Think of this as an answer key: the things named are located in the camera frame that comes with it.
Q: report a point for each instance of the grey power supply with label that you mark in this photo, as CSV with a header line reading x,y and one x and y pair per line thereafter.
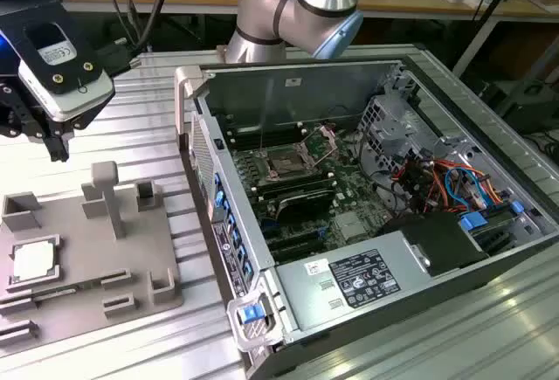
x,y
371,279

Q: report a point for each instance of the small blue plastic tab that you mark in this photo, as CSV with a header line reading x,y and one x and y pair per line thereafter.
x,y
516,206

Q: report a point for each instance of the CPU socket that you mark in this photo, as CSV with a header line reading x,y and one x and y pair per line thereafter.
x,y
286,162

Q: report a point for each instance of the green RAM stick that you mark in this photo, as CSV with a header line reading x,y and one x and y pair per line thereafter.
x,y
70,291

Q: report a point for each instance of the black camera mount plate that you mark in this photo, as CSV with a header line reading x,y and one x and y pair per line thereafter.
x,y
83,54

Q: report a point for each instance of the black equipment on floor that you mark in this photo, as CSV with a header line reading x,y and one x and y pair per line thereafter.
x,y
524,105

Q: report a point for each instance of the black expansion slots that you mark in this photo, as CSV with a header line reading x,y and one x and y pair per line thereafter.
x,y
292,244

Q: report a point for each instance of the grey parts rack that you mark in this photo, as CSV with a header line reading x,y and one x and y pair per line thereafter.
x,y
87,240

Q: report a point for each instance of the silver square CPU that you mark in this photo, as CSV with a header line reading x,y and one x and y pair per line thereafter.
x,y
34,261

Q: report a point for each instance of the black graphics card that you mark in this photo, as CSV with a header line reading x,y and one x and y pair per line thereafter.
x,y
305,207

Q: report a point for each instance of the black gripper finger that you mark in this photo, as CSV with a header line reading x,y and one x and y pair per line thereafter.
x,y
59,146

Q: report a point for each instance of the open PC case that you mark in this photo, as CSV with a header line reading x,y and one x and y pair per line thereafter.
x,y
349,91

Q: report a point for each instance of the black plastic air shroud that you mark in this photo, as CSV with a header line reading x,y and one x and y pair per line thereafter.
x,y
436,240

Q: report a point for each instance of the black RAM slot bank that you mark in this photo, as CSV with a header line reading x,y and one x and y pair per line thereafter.
x,y
262,133
297,183

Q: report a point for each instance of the blue disk carrier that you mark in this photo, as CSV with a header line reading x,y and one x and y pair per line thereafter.
x,y
474,222

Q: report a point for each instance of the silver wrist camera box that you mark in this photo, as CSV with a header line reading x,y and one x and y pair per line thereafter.
x,y
83,98

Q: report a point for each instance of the green motherboard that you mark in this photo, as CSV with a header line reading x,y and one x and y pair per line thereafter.
x,y
349,188

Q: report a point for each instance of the perforated metal drive cage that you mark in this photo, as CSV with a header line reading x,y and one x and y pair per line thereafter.
x,y
393,126

